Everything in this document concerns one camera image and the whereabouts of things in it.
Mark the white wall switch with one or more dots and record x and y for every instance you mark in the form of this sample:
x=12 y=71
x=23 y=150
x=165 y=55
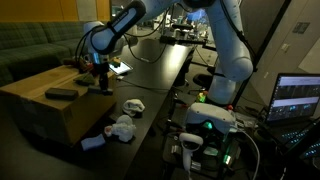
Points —
x=285 y=47

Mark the plaid green sofa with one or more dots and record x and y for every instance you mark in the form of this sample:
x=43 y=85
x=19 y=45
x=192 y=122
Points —
x=26 y=43

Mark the large white towel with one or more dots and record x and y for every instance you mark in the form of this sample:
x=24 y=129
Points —
x=133 y=107

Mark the white wall sheet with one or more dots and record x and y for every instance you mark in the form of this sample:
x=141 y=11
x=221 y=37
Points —
x=311 y=61

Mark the large cardboard box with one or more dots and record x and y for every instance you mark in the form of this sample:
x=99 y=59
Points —
x=40 y=113

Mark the white cloth red mark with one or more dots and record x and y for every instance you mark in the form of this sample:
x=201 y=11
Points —
x=123 y=128

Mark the laptop with dark interface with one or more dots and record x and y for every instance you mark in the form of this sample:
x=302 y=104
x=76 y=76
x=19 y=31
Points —
x=293 y=96

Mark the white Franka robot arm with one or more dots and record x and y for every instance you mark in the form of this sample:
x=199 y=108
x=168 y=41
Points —
x=230 y=56

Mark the white VR controller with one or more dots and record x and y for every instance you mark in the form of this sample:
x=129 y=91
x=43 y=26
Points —
x=190 y=141

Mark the blue sponge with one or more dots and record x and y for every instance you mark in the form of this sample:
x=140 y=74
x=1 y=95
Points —
x=93 y=142

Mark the tablet with lit screen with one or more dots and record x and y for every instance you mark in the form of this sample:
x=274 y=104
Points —
x=122 y=69

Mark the yellow rubber duck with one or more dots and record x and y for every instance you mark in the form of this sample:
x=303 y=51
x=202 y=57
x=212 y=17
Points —
x=201 y=97

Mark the grey wall panel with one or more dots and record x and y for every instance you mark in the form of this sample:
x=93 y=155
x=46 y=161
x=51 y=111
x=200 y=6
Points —
x=301 y=27

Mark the white VR headset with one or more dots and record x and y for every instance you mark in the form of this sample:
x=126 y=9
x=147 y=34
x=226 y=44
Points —
x=210 y=115

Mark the black stool seat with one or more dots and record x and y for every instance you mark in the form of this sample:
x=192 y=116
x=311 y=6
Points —
x=201 y=80

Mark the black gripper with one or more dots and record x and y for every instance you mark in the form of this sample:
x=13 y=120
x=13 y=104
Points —
x=102 y=69

